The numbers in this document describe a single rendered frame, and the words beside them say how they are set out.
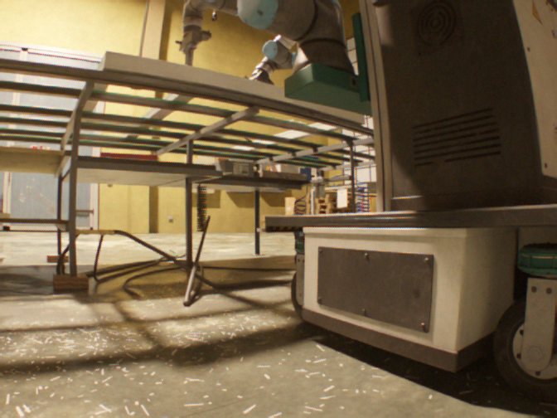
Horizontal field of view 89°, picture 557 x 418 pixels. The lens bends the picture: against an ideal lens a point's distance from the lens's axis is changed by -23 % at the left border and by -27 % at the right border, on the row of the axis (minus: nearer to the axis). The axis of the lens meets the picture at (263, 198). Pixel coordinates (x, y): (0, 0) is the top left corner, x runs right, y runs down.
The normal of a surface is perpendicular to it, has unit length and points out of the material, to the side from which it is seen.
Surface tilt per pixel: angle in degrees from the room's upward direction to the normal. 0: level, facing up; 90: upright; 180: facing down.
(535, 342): 90
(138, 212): 90
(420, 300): 90
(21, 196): 90
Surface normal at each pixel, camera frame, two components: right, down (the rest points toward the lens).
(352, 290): -0.88, -0.03
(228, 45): 0.60, -0.05
